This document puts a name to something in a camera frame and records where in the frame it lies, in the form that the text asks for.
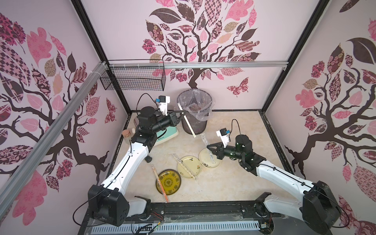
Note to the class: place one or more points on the black wire wall basket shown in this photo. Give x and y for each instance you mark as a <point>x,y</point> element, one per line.
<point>134,75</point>

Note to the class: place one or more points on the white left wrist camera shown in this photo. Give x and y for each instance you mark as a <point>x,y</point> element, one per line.
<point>162,102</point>

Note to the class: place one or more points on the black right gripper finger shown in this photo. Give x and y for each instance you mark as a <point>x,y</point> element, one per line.
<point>217,145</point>
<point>215,153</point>

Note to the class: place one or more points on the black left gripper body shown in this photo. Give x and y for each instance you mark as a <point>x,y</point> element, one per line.
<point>173,118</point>

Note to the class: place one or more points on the cream plate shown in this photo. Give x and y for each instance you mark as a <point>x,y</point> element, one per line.
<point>193,164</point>
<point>208,160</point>

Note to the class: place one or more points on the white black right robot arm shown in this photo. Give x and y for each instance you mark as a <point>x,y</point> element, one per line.
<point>313,203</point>

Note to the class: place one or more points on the white slotted cable duct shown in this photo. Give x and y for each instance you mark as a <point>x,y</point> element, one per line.
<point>175,228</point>

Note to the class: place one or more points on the yellow black patterned plate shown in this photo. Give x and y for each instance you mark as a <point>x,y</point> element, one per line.
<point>171,181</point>

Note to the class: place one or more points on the red wrapped chopsticks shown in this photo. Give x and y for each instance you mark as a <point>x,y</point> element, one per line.
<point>160,184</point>

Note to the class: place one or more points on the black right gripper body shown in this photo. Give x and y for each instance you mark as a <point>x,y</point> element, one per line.
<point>220,151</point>

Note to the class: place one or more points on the cream plate middle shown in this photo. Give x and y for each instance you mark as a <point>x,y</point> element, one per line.
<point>193,164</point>

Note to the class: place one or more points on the black mesh trash bin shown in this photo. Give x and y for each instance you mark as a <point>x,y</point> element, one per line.
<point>197,126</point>

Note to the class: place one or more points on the bare wooden chopsticks pair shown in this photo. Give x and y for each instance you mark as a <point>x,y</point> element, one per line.
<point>187,121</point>

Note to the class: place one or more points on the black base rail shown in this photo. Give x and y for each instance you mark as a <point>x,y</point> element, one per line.
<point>177,212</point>

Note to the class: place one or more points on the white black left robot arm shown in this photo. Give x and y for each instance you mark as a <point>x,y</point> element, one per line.
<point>107,202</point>

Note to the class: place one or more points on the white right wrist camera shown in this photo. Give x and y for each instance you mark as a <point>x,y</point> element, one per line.
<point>223,135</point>

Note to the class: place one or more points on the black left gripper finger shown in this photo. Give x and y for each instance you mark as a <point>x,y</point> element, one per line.
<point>181,117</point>
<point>181,112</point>

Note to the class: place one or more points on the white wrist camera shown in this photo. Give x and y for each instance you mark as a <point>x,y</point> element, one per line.
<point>162,102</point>
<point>223,135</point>

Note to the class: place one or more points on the aluminium frame bar left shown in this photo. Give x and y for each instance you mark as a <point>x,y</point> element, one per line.
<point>25,170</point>

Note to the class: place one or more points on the clear plastic bin liner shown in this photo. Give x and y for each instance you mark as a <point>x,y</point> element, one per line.
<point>197,102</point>

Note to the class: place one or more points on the black small cylinder jar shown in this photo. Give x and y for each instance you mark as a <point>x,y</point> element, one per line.
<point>148,159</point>

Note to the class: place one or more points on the aluminium frame bar rear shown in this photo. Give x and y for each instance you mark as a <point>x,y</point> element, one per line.
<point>201,65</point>

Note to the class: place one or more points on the wrapped chopsticks on middle plate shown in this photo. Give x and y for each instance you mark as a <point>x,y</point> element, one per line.
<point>180,162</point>

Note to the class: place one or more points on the aluminium frame bar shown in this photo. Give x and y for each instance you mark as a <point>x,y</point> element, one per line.
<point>201,65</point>
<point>25,170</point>

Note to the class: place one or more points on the cream plate right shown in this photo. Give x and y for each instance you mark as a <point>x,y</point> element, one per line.
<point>208,160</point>

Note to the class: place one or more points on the mint green toaster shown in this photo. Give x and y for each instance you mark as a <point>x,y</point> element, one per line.
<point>171,132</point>

